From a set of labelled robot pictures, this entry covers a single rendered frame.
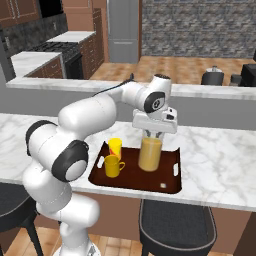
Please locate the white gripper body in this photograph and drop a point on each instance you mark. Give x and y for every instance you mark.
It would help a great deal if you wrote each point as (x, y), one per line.
(156, 124)

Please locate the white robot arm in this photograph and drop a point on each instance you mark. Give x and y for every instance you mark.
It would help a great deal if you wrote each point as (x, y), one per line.
(83, 116)

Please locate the glass pitcher with orange juice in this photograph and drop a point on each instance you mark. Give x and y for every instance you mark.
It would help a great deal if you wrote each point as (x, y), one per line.
(150, 153)

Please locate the dark brown tray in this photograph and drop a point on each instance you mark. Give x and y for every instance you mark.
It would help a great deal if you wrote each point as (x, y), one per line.
(140, 178)

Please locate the yellow mug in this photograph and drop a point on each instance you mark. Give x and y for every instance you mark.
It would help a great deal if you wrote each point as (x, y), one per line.
(112, 165)

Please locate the black and silver pot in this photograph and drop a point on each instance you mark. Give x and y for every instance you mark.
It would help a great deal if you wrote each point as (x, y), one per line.
(213, 76)

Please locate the small dark grey box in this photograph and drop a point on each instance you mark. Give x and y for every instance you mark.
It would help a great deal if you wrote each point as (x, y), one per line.
(235, 79)

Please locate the black bar stool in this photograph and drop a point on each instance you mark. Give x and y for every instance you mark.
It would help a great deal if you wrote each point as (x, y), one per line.
(176, 226)
(15, 216)

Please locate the brown base cabinets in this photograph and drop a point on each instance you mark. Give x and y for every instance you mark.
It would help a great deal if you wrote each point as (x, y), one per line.
(90, 53)

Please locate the grey fridge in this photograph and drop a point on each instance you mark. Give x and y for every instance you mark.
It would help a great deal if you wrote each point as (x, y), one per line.
(123, 30)

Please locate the black appliance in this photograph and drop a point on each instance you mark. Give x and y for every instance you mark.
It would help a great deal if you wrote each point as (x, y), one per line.
(248, 75)

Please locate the black stove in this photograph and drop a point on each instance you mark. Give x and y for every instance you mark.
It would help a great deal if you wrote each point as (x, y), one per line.
(63, 55)

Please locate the brown wall cabinets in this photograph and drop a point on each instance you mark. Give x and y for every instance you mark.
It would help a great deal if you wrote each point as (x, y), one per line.
(20, 11)

